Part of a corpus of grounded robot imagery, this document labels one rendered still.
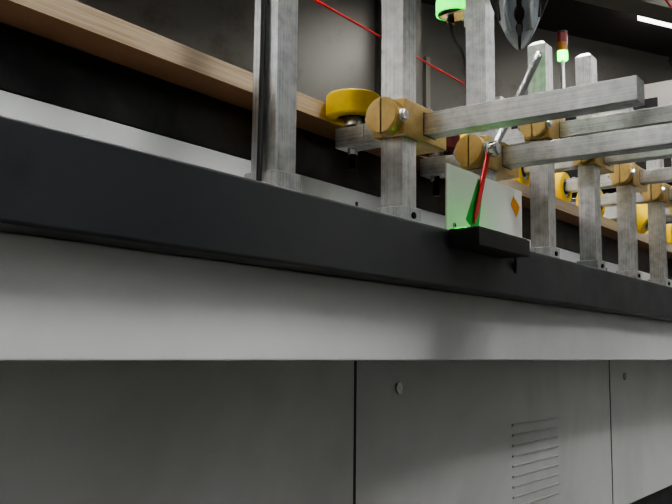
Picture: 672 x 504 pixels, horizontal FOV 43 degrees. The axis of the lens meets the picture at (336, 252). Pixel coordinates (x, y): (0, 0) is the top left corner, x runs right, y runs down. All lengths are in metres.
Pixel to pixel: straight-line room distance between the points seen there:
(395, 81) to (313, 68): 5.33
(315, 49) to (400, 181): 5.44
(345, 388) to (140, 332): 0.64
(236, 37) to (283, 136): 5.40
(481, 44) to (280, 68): 0.54
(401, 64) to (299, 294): 0.37
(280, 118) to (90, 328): 0.32
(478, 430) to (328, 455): 0.51
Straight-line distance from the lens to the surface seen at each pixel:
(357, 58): 6.68
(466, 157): 1.34
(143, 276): 0.79
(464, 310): 1.29
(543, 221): 1.57
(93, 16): 0.99
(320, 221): 0.92
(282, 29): 0.96
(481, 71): 1.39
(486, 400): 1.81
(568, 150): 1.35
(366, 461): 1.43
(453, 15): 1.46
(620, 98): 1.07
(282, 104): 0.93
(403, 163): 1.13
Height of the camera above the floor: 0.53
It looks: 7 degrees up
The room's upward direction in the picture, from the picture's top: 1 degrees clockwise
